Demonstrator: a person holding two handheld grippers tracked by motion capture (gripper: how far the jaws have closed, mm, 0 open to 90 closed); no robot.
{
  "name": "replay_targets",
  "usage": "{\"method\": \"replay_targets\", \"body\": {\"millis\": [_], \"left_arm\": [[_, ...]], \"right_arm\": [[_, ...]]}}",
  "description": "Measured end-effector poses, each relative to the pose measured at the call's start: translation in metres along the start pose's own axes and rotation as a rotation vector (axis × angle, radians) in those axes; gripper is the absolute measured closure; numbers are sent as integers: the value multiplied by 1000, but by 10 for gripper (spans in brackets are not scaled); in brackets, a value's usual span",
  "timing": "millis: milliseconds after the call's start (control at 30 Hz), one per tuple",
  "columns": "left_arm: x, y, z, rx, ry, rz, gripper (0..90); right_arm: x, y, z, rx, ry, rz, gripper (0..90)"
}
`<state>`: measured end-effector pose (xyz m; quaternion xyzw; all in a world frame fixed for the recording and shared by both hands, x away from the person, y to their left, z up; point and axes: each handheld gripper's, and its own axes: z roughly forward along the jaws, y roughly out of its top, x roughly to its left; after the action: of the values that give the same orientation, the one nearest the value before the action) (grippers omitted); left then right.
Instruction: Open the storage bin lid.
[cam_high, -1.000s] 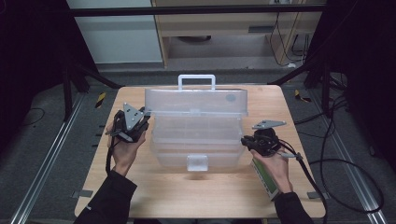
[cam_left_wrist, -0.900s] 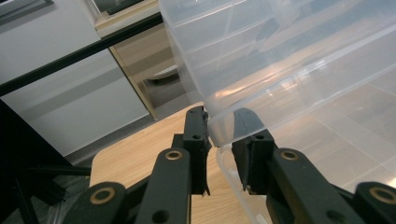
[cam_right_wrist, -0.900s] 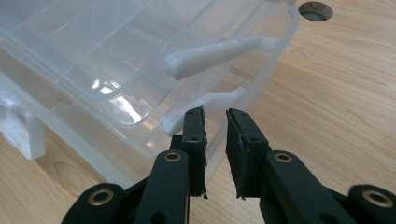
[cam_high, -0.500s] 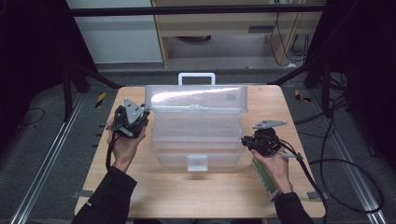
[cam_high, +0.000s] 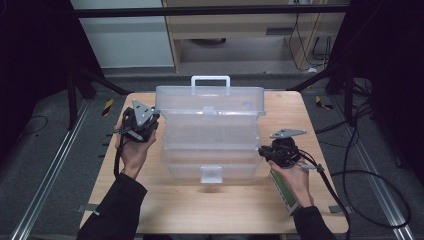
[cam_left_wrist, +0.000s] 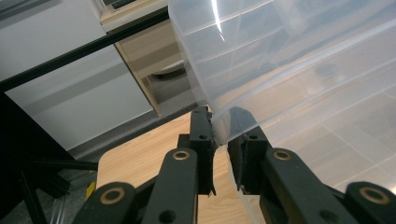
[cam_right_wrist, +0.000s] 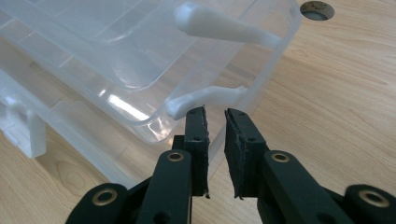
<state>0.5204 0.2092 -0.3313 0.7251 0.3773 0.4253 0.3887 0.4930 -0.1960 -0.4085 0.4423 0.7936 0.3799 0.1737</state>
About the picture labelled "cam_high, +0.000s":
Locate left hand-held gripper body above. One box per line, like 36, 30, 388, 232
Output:
119, 98, 160, 144

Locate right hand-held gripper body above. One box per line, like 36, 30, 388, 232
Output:
266, 128, 308, 168

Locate green and white box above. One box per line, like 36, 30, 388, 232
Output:
269, 169, 300, 216

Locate clear plastic storage box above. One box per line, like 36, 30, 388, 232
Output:
154, 75, 267, 184

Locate person's right hand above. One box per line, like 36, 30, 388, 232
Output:
268, 159, 315, 208

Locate person's left hand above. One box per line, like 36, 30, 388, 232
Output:
114, 118, 158, 180

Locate yellow and black tape strip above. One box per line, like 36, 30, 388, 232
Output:
101, 98, 115, 117
314, 95, 334, 111

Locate black metal stand leg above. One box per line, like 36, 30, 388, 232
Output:
65, 66, 132, 132
287, 58, 355, 95

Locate white cabinet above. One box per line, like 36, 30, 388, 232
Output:
69, 0, 176, 70

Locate grey tape piece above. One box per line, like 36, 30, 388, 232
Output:
328, 204, 353, 215
77, 203, 101, 214

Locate light wooden desk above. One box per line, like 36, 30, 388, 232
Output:
162, 0, 351, 73

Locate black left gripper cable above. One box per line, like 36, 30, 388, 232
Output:
113, 116, 130, 179

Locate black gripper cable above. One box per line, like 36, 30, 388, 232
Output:
293, 149, 353, 240
113, 116, 130, 179

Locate black floor cables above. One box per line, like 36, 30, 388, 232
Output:
314, 79, 376, 149

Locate black looped floor cable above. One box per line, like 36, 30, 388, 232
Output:
330, 169, 412, 230

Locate aluminium floor rail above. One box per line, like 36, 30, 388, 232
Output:
9, 99, 92, 240
329, 96, 416, 240

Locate thin black floor cable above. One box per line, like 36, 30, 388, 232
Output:
19, 114, 50, 136

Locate black cables under desk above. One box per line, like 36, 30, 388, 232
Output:
288, 13, 334, 72

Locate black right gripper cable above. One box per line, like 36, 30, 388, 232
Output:
293, 149, 353, 240

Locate black horizontal frame bar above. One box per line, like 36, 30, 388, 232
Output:
70, 4, 352, 19

